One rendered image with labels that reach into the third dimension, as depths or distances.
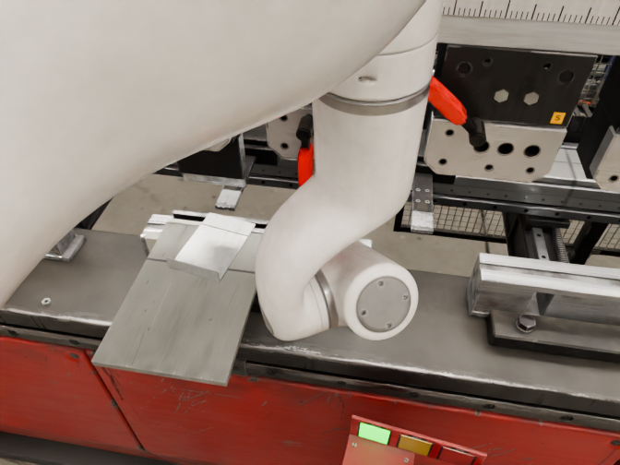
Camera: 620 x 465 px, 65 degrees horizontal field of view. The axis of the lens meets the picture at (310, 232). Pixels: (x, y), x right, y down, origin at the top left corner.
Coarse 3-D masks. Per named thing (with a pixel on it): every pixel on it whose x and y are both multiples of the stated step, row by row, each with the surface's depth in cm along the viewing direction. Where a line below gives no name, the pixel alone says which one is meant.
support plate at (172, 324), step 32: (160, 256) 76; (160, 288) 71; (192, 288) 71; (224, 288) 71; (128, 320) 67; (160, 320) 67; (192, 320) 67; (224, 320) 67; (96, 352) 64; (128, 352) 64; (160, 352) 64; (192, 352) 64; (224, 352) 64; (224, 384) 61
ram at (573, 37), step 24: (456, 24) 50; (480, 24) 49; (504, 24) 49; (528, 24) 48; (552, 24) 48; (576, 24) 48; (600, 24) 47; (528, 48) 50; (552, 48) 50; (576, 48) 49; (600, 48) 49
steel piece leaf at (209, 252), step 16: (192, 240) 78; (208, 240) 78; (224, 240) 78; (240, 240) 78; (176, 256) 76; (192, 256) 76; (208, 256) 76; (224, 256) 76; (192, 272) 73; (208, 272) 71; (224, 272) 73
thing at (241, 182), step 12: (228, 144) 69; (240, 144) 69; (192, 156) 71; (204, 156) 71; (216, 156) 71; (228, 156) 70; (240, 156) 70; (180, 168) 73; (192, 168) 73; (204, 168) 73; (216, 168) 72; (228, 168) 72; (240, 168) 72; (192, 180) 76; (204, 180) 76; (216, 180) 75; (228, 180) 75; (240, 180) 74
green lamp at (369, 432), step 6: (360, 426) 75; (366, 426) 74; (372, 426) 74; (360, 432) 76; (366, 432) 76; (372, 432) 75; (378, 432) 74; (384, 432) 74; (372, 438) 77; (378, 438) 76; (384, 438) 75
